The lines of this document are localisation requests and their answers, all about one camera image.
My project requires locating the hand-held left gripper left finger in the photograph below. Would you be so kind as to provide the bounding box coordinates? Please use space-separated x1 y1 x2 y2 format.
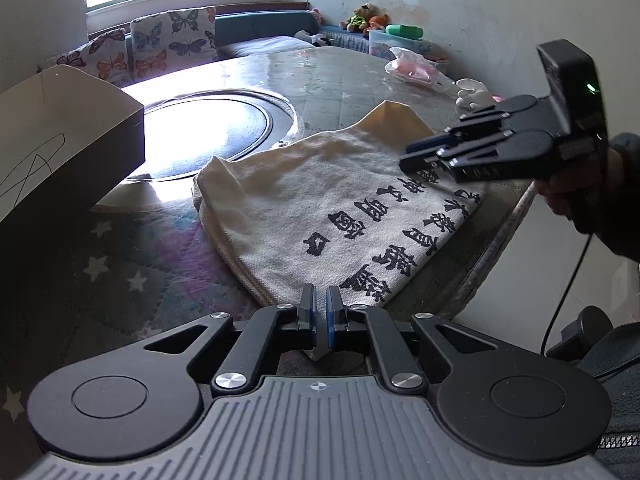
145 284 318 396

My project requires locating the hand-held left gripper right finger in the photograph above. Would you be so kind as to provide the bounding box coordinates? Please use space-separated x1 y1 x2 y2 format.
325 285 498 395

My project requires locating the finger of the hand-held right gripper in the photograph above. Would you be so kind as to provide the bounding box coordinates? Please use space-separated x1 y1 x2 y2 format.
405 105 511 157
398 132 521 184

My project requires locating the cream canvas shopping bag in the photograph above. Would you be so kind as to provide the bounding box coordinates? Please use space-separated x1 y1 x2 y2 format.
192 100 488 361

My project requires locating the white cardboard box tray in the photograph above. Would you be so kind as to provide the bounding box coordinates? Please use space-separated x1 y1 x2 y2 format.
0 64 147 226

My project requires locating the pink plastic bag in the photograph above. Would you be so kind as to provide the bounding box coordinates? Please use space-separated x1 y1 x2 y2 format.
384 46 453 92

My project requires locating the person's right hand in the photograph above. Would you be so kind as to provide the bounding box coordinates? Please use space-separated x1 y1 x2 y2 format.
537 180 608 236

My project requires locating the white plush toy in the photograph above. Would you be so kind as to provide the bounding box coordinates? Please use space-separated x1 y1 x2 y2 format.
454 78 502 110

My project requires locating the clear plastic storage box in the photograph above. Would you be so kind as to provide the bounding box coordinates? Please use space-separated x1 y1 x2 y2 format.
369 30 427 59

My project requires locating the green bottle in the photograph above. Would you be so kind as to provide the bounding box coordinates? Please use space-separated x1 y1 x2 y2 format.
385 24 425 41

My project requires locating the brown bear plush toy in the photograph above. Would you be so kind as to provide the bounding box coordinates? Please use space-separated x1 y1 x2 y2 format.
340 2 388 32

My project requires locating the panda plush toy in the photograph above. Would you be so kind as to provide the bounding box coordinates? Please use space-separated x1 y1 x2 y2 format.
294 30 333 46

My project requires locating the grey quilted star tablecloth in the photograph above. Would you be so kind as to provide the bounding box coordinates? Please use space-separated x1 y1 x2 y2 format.
0 42 538 441

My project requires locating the grey pillow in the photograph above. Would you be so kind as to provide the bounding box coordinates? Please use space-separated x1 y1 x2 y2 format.
220 35 311 58

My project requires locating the blue sofa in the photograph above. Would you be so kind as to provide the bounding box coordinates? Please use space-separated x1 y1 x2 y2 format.
215 9 371 61

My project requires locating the round black hotplate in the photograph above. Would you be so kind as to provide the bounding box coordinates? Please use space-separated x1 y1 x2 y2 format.
127 87 301 183

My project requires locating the black round knob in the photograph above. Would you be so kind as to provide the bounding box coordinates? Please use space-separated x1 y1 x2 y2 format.
546 305 615 361

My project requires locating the person's grey jacket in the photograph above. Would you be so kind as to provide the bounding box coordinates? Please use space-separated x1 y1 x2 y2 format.
577 320 640 468

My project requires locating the butterfly print cushion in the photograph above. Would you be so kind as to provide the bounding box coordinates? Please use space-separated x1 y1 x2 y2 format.
130 6 218 81
40 27 128 86

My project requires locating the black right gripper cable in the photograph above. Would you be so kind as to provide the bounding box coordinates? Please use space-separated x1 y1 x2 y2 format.
540 232 596 356

